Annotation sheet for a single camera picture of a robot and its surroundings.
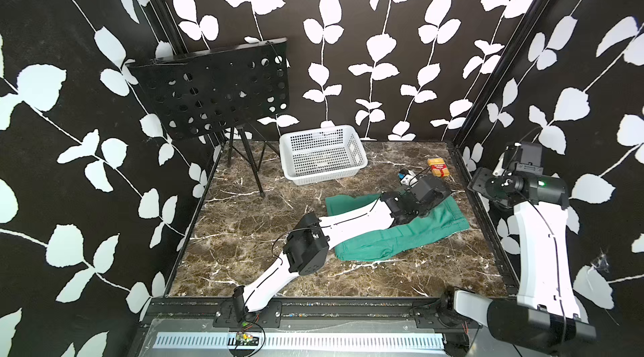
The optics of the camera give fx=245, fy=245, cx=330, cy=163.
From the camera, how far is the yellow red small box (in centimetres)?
110

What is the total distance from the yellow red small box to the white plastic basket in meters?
0.34

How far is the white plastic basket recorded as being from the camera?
1.12 metres
